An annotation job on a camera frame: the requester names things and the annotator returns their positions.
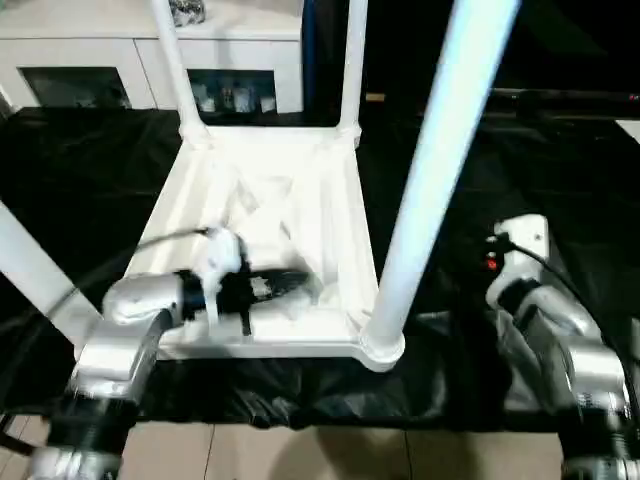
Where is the white plastic table leg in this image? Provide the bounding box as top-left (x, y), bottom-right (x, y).
top-left (148, 0), bottom-right (210, 147)
top-left (366, 0), bottom-right (525, 357)
top-left (336, 0), bottom-right (370, 145)
top-left (0, 198), bottom-right (102, 352)

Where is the white plastic table top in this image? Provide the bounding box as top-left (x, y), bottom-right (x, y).
top-left (71, 123), bottom-right (407, 375)

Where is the white sideboard cabinet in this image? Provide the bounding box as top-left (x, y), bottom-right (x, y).
top-left (0, 0), bottom-right (305, 115)

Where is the dark glittery ornament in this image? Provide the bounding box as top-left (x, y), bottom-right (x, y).
top-left (168, 0), bottom-right (210, 27)

